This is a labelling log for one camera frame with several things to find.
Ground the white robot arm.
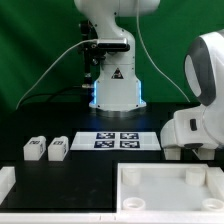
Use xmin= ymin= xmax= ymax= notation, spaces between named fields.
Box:
xmin=74 ymin=0 xmax=224 ymax=149

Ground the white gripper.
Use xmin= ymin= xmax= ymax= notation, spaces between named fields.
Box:
xmin=160 ymin=106 xmax=224 ymax=150

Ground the white square tabletop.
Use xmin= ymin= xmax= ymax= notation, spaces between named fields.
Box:
xmin=117 ymin=163 xmax=224 ymax=212

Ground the white base tag plate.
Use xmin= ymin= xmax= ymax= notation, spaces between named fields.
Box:
xmin=71 ymin=131 xmax=160 ymax=151

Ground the white L-shaped obstacle fence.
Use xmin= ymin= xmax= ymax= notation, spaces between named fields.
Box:
xmin=0 ymin=165 xmax=224 ymax=224

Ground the white cable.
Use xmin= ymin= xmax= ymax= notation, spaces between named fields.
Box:
xmin=15 ymin=39 xmax=98 ymax=110

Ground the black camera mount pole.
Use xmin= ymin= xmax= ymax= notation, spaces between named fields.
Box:
xmin=79 ymin=20 xmax=97 ymax=89

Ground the black cable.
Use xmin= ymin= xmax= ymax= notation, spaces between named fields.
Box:
xmin=19 ymin=87 xmax=93 ymax=108

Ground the black camera on mount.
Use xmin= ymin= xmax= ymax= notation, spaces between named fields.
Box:
xmin=96 ymin=38 xmax=130 ymax=52

